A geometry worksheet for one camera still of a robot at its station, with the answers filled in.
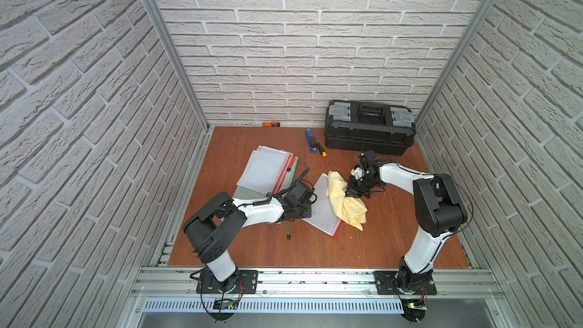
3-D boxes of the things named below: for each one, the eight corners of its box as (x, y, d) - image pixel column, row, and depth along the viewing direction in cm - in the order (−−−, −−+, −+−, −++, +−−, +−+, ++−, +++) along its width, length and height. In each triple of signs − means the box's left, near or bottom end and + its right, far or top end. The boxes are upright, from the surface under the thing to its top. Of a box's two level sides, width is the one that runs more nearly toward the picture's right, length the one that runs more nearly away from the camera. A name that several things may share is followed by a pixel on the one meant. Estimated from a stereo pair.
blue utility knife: (310, 154, 110) (310, 149, 108) (305, 132, 120) (305, 128, 117) (318, 153, 111) (318, 149, 108) (312, 131, 120) (312, 127, 117)
